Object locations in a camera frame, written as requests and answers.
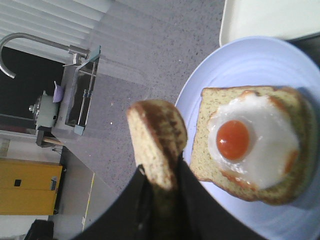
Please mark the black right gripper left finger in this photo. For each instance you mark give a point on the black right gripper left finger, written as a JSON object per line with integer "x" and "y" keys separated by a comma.
{"x": 129, "y": 217}

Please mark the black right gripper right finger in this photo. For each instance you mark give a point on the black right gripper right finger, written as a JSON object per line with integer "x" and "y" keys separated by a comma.
{"x": 207, "y": 220}

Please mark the bread slice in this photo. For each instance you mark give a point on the bread slice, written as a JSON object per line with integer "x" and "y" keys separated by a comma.
{"x": 303, "y": 119}
{"x": 158, "y": 134}

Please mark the white rectangular tray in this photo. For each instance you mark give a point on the white rectangular tray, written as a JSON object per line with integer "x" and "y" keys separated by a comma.
{"x": 284, "y": 19}

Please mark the fried egg toy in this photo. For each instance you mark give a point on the fried egg toy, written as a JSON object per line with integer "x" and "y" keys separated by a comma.
{"x": 252, "y": 140}

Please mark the yellow cabinet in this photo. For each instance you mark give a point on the yellow cabinet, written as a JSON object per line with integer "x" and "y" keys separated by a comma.
{"x": 28, "y": 188}

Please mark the white round appliance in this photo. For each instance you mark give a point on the white round appliance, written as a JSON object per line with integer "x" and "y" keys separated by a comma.
{"x": 45, "y": 111}

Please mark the steel sink basin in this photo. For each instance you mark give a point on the steel sink basin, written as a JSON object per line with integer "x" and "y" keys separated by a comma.
{"x": 78, "y": 82}

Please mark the steel kitchen faucet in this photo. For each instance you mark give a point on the steel kitchen faucet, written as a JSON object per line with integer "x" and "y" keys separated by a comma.
{"x": 41, "y": 47}

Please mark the grey white curtain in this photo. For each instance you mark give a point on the grey white curtain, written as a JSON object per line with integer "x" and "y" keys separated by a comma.
{"x": 64, "y": 21}

